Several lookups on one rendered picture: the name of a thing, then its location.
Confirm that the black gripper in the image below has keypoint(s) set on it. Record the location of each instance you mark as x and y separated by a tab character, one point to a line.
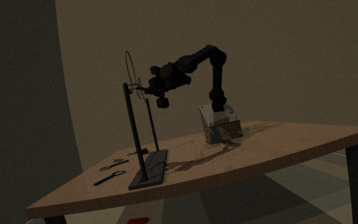
162	102

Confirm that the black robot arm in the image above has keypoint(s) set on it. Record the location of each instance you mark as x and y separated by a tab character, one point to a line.
174	73

